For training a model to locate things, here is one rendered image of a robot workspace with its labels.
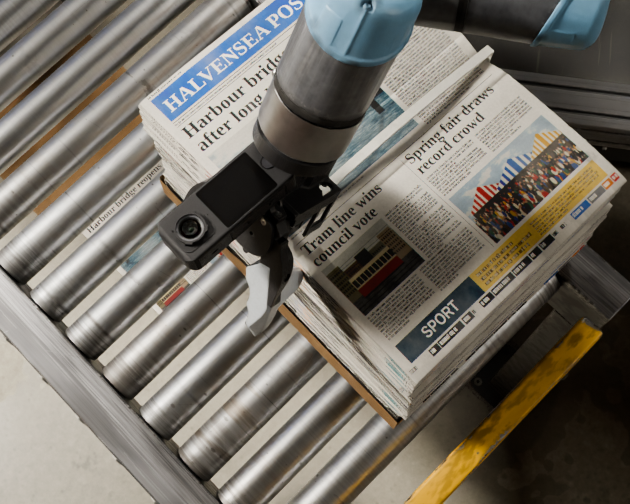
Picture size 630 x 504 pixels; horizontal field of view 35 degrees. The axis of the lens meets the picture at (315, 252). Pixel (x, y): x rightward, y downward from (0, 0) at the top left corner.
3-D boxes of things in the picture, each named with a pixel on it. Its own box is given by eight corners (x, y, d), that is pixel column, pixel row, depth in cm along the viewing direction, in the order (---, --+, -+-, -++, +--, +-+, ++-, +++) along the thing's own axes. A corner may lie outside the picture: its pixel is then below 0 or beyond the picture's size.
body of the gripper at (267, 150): (320, 234, 89) (372, 142, 81) (255, 275, 84) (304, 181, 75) (262, 177, 91) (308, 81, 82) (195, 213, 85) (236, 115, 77)
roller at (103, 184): (296, 43, 128) (293, 24, 124) (21, 296, 121) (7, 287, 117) (269, 19, 130) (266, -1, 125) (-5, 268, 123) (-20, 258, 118)
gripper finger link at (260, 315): (312, 323, 92) (314, 238, 87) (270, 353, 88) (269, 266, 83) (287, 310, 94) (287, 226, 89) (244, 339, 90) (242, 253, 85)
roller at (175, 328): (392, 133, 126) (412, 139, 121) (116, 397, 119) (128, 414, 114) (371, 103, 123) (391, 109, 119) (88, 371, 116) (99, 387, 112)
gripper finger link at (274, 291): (293, 307, 86) (294, 219, 81) (282, 315, 85) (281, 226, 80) (253, 287, 89) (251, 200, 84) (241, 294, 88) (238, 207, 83)
